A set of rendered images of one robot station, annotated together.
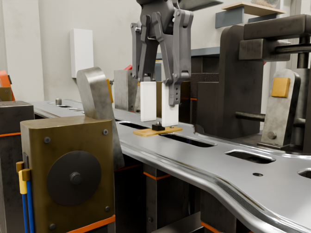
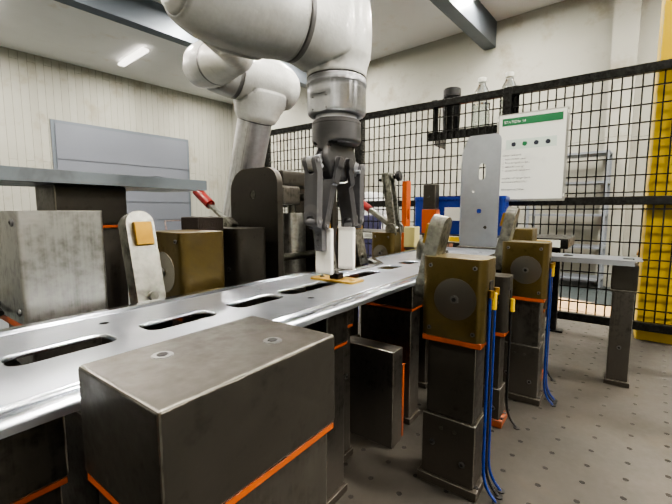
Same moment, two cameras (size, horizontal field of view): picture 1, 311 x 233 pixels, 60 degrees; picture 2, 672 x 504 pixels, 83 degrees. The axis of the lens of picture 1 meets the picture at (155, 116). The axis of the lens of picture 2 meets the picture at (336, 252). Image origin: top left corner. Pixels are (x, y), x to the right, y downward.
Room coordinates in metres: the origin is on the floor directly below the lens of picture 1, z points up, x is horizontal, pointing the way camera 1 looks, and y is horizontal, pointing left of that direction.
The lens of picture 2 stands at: (0.62, 0.57, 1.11)
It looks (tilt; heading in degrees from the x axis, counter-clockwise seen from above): 6 degrees down; 253
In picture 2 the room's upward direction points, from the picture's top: straight up
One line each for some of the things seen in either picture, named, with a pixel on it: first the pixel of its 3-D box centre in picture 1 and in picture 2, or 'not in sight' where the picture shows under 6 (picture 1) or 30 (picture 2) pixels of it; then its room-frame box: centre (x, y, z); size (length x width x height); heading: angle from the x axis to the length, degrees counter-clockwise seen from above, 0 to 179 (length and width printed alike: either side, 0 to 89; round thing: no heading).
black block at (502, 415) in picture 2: not in sight; (496, 349); (0.12, -0.02, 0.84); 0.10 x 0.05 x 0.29; 127
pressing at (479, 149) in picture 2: not in sight; (479, 191); (-0.14, -0.44, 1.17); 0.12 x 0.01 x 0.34; 127
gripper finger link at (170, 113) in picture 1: (170, 104); (346, 248); (0.43, -0.02, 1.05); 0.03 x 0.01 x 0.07; 127
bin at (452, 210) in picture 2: not in sight; (461, 215); (-0.21, -0.63, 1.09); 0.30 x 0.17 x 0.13; 135
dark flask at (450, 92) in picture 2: not in sight; (451, 111); (-0.30, -0.85, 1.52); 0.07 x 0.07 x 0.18
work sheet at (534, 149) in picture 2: not in sight; (530, 156); (-0.42, -0.54, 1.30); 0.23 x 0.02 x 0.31; 127
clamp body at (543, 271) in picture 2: not in sight; (530, 322); (-0.01, -0.08, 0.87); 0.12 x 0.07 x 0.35; 127
